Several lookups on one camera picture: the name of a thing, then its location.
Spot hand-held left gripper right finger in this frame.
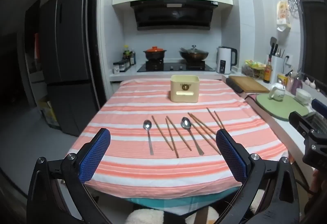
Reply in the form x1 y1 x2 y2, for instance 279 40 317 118
215 129 300 224

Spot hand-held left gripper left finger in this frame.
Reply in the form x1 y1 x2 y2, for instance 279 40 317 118
27 128 113 224

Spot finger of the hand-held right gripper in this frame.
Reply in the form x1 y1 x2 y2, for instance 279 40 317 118
311 99 327 115
288 111 311 136

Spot cream utensil holder box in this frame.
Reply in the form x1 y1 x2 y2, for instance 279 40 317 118
170 75 200 103

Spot person's right hand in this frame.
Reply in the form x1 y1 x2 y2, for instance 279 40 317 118
310 170 327 215

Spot white bowl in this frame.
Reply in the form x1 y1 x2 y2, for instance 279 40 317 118
296 88 312 105

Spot green drying mat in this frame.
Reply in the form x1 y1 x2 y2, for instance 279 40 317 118
256 93 310 122

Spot purple cup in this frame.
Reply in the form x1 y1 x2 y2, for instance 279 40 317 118
291 78 303 92

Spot white teapot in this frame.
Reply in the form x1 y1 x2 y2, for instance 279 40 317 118
268 83 286 101

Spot yellow small box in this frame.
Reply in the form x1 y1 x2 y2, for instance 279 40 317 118
277 74 289 87

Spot white knife holder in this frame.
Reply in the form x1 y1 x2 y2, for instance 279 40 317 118
267 54 285 84

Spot brown sauce bottle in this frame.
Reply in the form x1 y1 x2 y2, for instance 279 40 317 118
263 58 273 84

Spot large steel spoon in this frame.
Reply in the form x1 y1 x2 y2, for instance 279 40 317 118
180 117 204 156

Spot wooden cutting board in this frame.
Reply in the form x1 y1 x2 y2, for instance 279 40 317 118
228 75 270 94

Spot small steel spoon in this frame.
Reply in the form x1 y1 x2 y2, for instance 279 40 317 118
143 120 154 156

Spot yellow cardboard box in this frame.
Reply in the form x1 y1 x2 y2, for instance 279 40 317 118
38 97 61 129

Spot black flat appliance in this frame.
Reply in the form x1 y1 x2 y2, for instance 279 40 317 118
226 78 248 98

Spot yellow green snack bags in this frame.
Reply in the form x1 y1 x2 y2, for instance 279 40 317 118
242 59 267 78

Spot white fluffy cushion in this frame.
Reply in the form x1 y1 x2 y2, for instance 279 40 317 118
125 208 221 224

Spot black spatula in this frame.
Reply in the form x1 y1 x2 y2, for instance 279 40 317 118
269 36 278 56

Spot teal under cloth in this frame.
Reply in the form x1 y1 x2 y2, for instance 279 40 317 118
125 196 232 215

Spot pink white striped tablecloth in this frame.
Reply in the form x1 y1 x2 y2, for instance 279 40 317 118
67 78 290 199

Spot white electric kettle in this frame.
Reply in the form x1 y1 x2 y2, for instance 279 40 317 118
216 46 238 75

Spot row of spice jars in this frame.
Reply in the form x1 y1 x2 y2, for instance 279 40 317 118
113 59 131 74

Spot hanging yellow paper bag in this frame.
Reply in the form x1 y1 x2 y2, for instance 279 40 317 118
276 0 292 32

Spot hanging metal trivet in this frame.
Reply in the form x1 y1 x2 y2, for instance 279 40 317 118
285 0 301 19

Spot black gas stove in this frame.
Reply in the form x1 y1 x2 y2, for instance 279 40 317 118
136 59 215 73

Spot wok with glass lid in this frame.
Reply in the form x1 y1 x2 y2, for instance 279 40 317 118
178 45 209 63

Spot yellow cap condiment bottle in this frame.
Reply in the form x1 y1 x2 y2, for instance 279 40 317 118
123 45 130 66

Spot dark grey refrigerator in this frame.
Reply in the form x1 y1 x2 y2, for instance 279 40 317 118
38 0 101 137

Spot black pot with orange lid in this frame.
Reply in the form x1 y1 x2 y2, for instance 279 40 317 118
143 46 167 61

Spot black range hood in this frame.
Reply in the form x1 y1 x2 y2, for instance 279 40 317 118
130 0 215 31

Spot black cable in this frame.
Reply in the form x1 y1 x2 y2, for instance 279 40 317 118
293 160 315 195

